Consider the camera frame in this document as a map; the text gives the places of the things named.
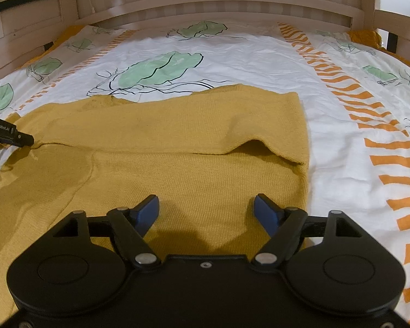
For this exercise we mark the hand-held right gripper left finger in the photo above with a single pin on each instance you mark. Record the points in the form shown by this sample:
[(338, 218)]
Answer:
[(147, 213)]

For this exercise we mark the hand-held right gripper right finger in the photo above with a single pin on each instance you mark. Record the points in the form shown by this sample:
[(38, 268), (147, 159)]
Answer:
[(264, 211)]

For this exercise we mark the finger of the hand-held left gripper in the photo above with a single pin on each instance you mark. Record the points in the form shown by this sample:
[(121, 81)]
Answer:
[(22, 139)]

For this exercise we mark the mustard yellow knit sweater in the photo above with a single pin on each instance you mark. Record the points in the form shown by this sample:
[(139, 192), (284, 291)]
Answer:
[(191, 177)]

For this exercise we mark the white leaf printed duvet cover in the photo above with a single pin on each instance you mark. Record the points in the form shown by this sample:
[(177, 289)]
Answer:
[(259, 68)]

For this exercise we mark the light wooden bed frame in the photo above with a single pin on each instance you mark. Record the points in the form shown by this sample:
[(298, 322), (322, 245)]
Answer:
[(225, 5)]

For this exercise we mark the black metal post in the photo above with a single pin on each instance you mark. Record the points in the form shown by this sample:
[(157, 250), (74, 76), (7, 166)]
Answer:
[(393, 41)]

